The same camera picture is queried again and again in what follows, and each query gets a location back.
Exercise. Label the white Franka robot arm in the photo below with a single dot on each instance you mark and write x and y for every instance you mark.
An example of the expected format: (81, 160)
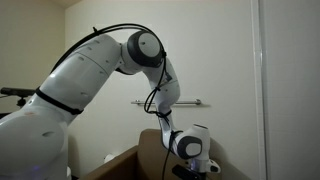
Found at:
(83, 76)

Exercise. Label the metal wall grab bar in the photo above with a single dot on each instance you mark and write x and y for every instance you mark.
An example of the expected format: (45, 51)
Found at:
(186, 102)

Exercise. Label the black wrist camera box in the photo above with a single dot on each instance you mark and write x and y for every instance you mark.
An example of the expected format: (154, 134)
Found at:
(183, 172)

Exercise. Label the brown armchair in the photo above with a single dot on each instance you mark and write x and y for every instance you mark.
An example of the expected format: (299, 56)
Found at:
(146, 150)

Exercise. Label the white vertical corner trim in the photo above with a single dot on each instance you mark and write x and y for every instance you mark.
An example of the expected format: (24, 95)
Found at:
(258, 83)

